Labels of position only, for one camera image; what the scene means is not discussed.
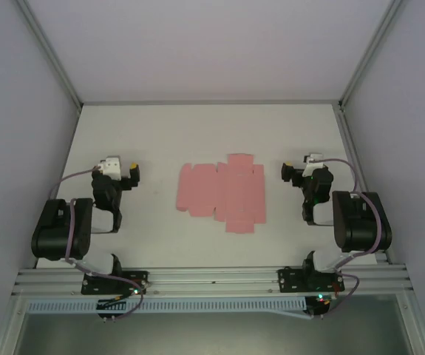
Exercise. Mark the pink paper box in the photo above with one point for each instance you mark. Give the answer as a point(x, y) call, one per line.
point(204, 192)

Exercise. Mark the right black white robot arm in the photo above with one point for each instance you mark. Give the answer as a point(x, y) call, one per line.
point(360, 222)

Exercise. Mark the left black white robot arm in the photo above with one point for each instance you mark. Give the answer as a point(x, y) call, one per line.
point(55, 229)

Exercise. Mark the grey metal sheet panel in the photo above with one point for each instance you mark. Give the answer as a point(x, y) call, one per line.
point(212, 334)

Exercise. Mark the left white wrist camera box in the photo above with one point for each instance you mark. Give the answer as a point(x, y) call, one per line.
point(110, 167)

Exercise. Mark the aluminium table side rail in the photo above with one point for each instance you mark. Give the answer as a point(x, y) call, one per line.
point(350, 148)

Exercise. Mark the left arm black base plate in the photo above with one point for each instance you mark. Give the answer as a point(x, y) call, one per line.
point(97, 286)

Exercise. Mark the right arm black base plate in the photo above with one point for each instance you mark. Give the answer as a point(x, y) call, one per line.
point(291, 283)

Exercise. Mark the aluminium frame crossbar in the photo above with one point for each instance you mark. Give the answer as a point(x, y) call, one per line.
point(212, 102)

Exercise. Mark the aluminium mounting rail beam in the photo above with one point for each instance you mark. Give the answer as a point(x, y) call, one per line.
point(212, 277)

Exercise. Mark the aluminium frame post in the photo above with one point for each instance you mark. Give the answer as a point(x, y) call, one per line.
point(49, 55)
point(373, 55)

